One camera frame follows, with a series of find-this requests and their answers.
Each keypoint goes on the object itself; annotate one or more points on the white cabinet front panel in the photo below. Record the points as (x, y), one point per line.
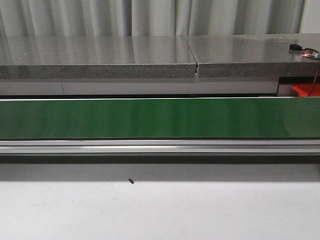
(139, 86)

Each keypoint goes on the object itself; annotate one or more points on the grey stone countertop right slab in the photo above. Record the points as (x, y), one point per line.
(266, 55)

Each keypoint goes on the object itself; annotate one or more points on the grey stone countertop slab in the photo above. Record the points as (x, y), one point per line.
(79, 57)
(266, 55)

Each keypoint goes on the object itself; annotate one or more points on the green conveyor belt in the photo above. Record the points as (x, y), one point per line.
(288, 117)

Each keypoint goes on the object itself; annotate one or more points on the red plastic bin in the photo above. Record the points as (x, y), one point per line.
(306, 90)

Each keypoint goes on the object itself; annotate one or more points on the black sensor module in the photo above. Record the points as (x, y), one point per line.
(295, 47)

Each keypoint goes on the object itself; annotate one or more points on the grey stone countertop left slab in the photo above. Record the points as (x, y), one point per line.
(79, 57)

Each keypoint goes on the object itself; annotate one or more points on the small green circuit board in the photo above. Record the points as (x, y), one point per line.
(311, 55)

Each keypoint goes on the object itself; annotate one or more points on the aluminium conveyor frame rail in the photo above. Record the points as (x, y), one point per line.
(181, 147)

